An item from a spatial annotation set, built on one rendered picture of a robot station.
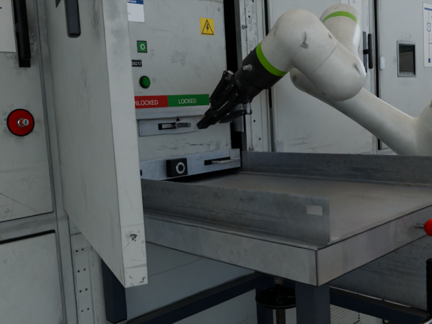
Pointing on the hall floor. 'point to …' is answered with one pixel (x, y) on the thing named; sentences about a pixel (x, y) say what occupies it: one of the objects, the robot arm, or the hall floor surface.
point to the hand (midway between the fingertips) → (208, 119)
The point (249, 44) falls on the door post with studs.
